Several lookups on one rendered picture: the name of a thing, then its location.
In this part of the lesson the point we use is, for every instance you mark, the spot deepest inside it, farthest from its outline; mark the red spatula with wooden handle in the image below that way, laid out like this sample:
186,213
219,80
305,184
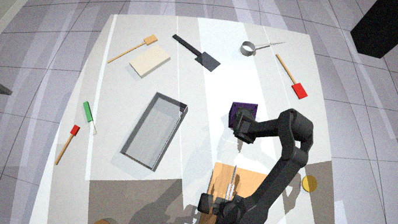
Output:
298,88

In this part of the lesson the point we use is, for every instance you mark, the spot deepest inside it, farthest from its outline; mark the green-handled knife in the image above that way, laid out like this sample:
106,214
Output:
89,117

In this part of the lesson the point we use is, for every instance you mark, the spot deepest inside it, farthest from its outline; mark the light wooden board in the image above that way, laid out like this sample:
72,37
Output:
246,183

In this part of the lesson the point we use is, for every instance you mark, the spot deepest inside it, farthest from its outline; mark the yellow round disc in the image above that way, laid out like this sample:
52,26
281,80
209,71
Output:
309,183

